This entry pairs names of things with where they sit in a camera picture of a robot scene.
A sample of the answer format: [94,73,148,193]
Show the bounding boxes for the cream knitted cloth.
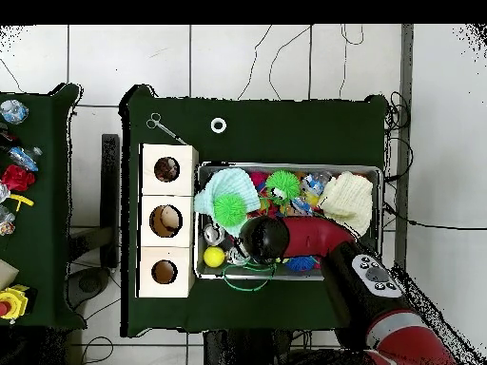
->
[317,170,375,239]

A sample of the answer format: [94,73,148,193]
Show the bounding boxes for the wooden box with three holes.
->
[135,143,200,298]

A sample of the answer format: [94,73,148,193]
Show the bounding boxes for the green spiky rubber ball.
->
[212,193,247,228]

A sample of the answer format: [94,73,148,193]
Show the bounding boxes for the mint green knitted cloth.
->
[193,167,263,239]

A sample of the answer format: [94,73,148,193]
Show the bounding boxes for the green spiky ball with eyes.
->
[264,169,302,204]

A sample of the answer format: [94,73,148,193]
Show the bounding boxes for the yellow ball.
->
[204,245,226,269]

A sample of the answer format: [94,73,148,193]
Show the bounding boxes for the crushed bottle with blue label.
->
[302,172,325,197]
[8,145,44,173]

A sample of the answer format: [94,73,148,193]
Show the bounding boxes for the blue spiky ball with eyes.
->
[283,256,319,273]

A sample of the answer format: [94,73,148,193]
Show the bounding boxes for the metal scissors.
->
[146,112,189,146]

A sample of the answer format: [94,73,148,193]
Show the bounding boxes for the yellow plastic toy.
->
[8,193,35,213]

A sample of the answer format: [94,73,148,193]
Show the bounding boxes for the red cloth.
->
[0,163,36,192]

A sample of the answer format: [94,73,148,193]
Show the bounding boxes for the clear plastic packet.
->
[0,204,17,237]

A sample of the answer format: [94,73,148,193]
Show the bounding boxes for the crushed clear plastic bottle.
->
[0,99,29,125]

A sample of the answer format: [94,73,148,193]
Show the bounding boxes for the beige foam block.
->
[0,259,20,292]

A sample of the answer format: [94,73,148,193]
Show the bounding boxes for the yellow emergency stop button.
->
[0,284,30,322]

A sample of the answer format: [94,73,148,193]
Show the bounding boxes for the wire mesh bin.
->
[194,162,383,282]

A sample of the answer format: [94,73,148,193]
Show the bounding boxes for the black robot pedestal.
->
[203,329,294,365]

